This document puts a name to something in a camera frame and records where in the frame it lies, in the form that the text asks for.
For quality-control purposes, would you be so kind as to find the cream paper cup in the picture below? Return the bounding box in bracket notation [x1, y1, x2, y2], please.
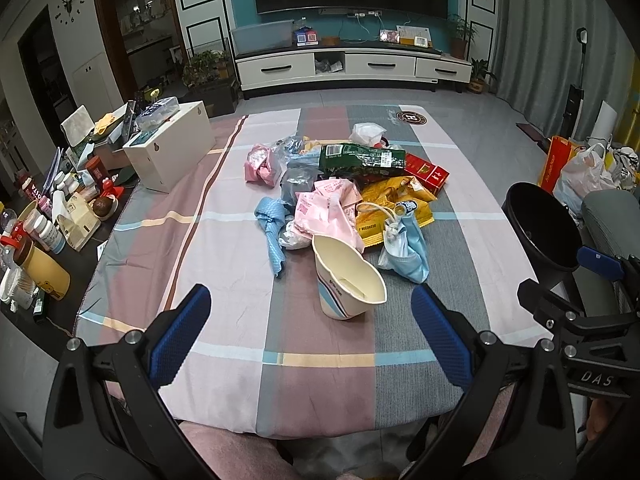
[311, 235, 387, 321]

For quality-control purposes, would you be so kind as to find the yellow snack bag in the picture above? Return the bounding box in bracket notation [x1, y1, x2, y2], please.
[356, 176, 437, 247]

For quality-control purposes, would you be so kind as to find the blue knotted plastic bag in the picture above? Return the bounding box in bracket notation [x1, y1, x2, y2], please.
[254, 196, 288, 278]

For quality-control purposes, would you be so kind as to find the red cigarette box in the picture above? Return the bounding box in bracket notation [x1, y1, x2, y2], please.
[405, 153, 449, 195]

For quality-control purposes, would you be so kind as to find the pink wrapper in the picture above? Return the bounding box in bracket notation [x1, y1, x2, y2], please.
[243, 144, 282, 188]

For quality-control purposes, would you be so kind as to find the dark grey bag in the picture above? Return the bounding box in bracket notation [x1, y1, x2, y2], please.
[280, 160, 321, 212]

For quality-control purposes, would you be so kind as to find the green snack bag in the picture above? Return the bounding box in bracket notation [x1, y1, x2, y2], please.
[319, 143, 406, 178]

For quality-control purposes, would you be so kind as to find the clear blue printed bag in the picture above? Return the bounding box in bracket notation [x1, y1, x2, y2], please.
[271, 136, 321, 169]

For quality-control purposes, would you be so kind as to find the black round trash bin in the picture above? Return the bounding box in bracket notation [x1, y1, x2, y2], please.
[502, 182, 585, 312]

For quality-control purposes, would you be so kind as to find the grey sofa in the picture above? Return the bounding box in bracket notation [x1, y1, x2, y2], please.
[582, 190, 640, 258]

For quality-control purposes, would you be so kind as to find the white pink plastic bag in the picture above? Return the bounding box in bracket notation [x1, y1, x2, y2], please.
[552, 143, 617, 217]

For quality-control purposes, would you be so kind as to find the red paper shopping bag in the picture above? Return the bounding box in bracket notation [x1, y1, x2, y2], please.
[537, 136, 582, 194]

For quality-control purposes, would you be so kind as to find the yellow cylindrical container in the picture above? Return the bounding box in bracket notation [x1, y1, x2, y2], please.
[14, 238, 70, 300]

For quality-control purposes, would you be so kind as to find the black upright vacuum cleaner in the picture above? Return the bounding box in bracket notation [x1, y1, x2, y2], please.
[560, 27, 588, 139]

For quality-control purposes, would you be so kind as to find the striped patchwork table cloth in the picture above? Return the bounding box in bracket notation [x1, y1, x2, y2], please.
[75, 105, 546, 439]

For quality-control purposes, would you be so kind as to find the white storage box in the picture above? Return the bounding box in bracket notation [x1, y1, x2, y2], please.
[124, 101, 215, 193]

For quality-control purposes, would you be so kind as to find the small potted floor plant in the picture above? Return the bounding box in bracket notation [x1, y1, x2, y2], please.
[468, 58, 498, 94]

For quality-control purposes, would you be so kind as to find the grey curtain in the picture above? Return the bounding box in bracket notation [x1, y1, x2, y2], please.
[494, 0, 637, 140]

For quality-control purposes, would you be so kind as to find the potted plant by curtain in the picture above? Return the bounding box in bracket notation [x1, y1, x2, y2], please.
[447, 14, 477, 60]

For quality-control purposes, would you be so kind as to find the green plants left shelf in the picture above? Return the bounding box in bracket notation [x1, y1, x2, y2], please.
[182, 50, 235, 90]

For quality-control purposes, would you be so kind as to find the white tv cabinet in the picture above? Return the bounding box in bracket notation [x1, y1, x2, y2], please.
[235, 46, 472, 92]

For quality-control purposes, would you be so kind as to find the black wall clock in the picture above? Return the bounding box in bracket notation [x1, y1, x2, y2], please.
[54, 0, 86, 25]

